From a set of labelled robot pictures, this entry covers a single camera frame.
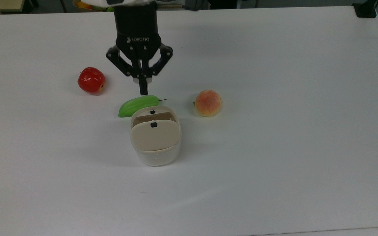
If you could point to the black clamp block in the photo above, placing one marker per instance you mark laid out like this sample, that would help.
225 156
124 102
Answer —
365 9

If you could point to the beige mini garbage bin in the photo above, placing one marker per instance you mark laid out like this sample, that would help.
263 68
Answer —
156 157

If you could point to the beige garbage bin lid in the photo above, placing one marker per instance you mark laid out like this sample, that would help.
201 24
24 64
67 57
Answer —
154 137

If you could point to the green toy pepper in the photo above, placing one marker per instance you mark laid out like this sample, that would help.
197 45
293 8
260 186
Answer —
135 106

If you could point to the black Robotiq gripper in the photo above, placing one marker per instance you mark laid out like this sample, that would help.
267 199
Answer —
138 29

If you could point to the basket of toy fruit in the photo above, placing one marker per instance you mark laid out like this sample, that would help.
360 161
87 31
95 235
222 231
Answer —
84 6

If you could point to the red toy apple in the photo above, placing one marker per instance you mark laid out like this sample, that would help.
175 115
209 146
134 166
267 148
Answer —
91 80

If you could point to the toy peach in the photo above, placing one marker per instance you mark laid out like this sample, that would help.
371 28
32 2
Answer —
208 103

